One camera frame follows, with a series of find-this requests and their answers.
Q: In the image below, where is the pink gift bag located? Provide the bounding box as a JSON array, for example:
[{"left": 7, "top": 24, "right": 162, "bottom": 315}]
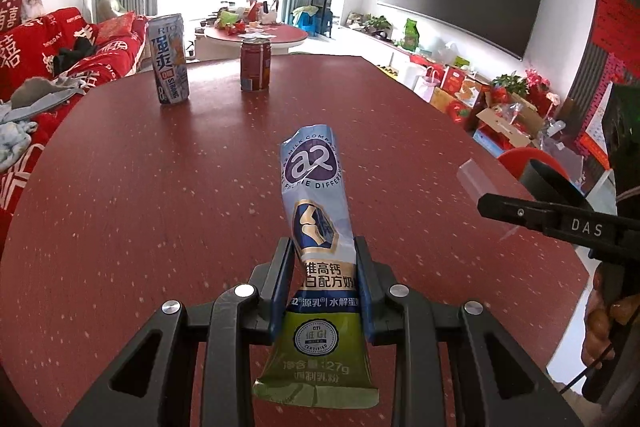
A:
[{"left": 413, "top": 65, "right": 442, "bottom": 103}]

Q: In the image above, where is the red drink can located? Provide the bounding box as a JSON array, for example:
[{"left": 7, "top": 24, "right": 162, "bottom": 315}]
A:
[{"left": 240, "top": 38, "right": 271, "bottom": 92}]

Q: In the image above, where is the red plastic stool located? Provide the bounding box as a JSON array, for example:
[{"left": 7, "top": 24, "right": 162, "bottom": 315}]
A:
[{"left": 497, "top": 147, "right": 568, "bottom": 179}]

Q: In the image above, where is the apple print gift box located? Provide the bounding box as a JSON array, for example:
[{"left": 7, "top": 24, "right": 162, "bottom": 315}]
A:
[{"left": 430, "top": 88, "right": 485, "bottom": 132}]

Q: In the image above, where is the round red side table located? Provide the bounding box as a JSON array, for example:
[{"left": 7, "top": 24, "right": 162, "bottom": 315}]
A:
[{"left": 194, "top": 24, "right": 308, "bottom": 62}]

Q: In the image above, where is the red covered sofa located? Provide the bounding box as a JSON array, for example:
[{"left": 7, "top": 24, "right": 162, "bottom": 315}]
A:
[{"left": 1, "top": 0, "right": 149, "bottom": 236}]

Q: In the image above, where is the a2 milk powder sachet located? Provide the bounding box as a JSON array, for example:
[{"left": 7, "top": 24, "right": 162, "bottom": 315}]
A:
[{"left": 253, "top": 124, "right": 378, "bottom": 410}]

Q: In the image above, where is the tall blue drink can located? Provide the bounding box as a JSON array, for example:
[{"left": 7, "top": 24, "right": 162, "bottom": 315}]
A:
[{"left": 148, "top": 14, "right": 190, "bottom": 105}]

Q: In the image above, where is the open cardboard box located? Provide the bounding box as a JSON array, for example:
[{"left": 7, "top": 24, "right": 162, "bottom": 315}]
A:
[{"left": 477, "top": 102, "right": 544, "bottom": 147}]

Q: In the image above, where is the clear bread wrapper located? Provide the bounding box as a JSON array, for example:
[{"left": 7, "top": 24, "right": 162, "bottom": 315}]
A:
[{"left": 457, "top": 159, "right": 518, "bottom": 242}]

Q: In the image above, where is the wall calendar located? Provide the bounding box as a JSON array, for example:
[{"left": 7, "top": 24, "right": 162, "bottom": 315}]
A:
[{"left": 577, "top": 81, "right": 613, "bottom": 170}]

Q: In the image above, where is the person right hand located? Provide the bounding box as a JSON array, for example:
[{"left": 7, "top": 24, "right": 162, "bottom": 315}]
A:
[{"left": 582, "top": 263, "right": 639, "bottom": 366}]

